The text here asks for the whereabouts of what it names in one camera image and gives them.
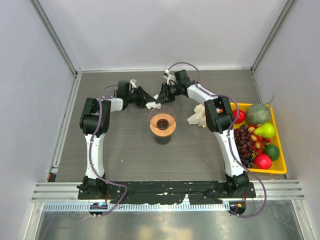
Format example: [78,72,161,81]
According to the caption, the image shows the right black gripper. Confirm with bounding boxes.
[155,82,180,105]

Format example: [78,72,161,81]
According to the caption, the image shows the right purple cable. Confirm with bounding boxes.
[164,62,267,220]

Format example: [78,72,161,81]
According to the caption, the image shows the yellow plastic tray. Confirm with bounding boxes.
[230,102,287,175]

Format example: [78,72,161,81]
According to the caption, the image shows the white coffee filter stack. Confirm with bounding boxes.
[187,104,207,128]

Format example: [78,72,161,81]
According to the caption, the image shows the green pear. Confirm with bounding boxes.
[254,122,276,139]

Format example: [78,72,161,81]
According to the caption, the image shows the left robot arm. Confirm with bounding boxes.
[77,79,159,199]

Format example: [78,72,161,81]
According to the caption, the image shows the dark red grape bunch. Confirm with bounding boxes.
[233,124,254,169]

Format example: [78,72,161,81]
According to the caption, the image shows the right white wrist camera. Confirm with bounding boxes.
[163,69,176,85]

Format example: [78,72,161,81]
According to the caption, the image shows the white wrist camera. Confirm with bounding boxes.
[129,78,137,89]
[163,69,176,85]

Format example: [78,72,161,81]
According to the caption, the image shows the white slotted cable duct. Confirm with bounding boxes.
[42,201,230,212]

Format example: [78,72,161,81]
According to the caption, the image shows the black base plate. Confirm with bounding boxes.
[77,180,256,205]

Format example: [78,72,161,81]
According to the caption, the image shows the small red cherries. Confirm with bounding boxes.
[248,124,272,155]

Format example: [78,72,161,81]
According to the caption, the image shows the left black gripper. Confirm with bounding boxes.
[126,86,156,108]

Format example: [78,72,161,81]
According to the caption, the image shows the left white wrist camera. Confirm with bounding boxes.
[129,78,137,89]

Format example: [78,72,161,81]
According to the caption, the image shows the dark green fruit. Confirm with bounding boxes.
[263,144,280,161]

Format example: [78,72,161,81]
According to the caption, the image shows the green netted melon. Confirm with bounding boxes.
[246,103,271,125]

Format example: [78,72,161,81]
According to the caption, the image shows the white paper sheet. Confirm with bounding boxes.
[145,101,161,110]

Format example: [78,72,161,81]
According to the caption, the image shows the aluminium frame rail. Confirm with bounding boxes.
[31,179,305,203]

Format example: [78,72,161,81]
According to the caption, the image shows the red pepper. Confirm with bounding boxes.
[253,153,273,170]

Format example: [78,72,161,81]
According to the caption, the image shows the red apple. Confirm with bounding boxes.
[232,109,246,124]

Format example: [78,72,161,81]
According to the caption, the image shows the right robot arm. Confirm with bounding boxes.
[156,69,249,197]

